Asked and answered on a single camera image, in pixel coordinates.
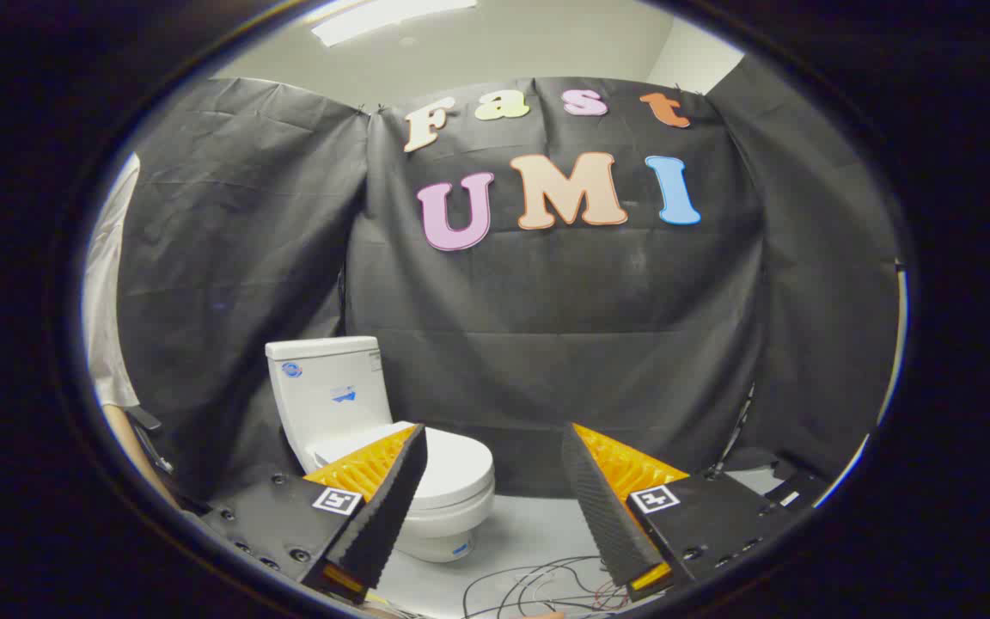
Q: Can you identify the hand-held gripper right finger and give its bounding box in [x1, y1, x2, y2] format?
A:
[560, 422, 810, 603]

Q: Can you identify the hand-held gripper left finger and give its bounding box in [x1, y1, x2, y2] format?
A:
[199, 423, 429, 604]

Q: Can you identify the white toilet lid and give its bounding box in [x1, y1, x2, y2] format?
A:
[313, 420, 496, 510]

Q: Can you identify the white toilet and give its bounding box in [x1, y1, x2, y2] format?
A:
[265, 335, 496, 564]

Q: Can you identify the black box white label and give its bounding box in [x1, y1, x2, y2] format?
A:
[766, 469, 831, 513]

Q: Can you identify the black backdrop cloth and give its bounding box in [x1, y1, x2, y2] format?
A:
[115, 53, 901, 504]

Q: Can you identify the tangle of floor cables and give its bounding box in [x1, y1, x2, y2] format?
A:
[461, 557, 633, 619]

